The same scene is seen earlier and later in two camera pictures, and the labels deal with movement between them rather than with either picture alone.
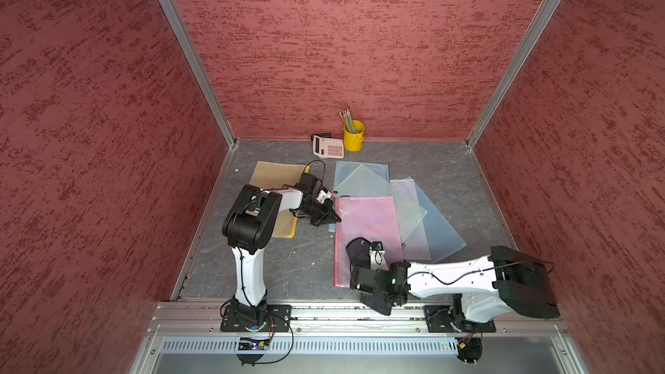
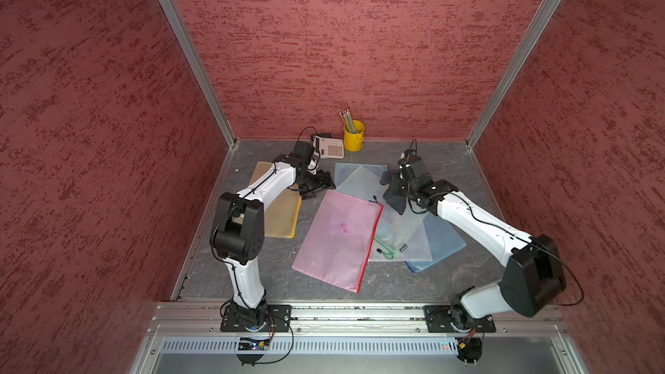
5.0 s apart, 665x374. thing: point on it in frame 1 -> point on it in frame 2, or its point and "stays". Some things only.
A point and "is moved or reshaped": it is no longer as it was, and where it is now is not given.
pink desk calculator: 326,146 stays
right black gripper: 369,293 -> 397,176
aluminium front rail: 203,321 stays
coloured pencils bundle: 348,120 stays
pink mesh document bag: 373,218 is moved or reshaped
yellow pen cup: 353,141 stays
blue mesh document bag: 442,240 stays
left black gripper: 326,217 -> 324,183
